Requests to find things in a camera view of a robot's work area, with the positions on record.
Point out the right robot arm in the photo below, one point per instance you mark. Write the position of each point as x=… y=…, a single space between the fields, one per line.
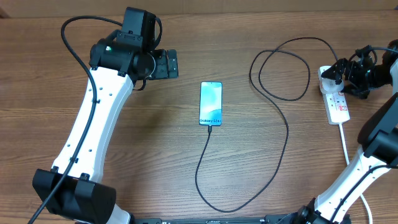
x=377 y=151

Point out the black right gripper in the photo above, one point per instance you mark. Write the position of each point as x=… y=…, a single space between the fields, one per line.
x=361 y=93

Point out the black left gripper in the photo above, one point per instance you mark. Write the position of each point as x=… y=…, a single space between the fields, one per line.
x=162 y=71

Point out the white power strip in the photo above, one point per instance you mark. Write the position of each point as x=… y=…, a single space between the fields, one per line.
x=335 y=104

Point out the white charger plug adapter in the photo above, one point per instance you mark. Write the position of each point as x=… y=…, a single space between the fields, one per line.
x=328 y=86

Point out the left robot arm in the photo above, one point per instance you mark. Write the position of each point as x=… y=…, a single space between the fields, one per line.
x=73 y=188

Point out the blue Samsung smartphone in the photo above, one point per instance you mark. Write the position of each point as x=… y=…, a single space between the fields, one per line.
x=211 y=98

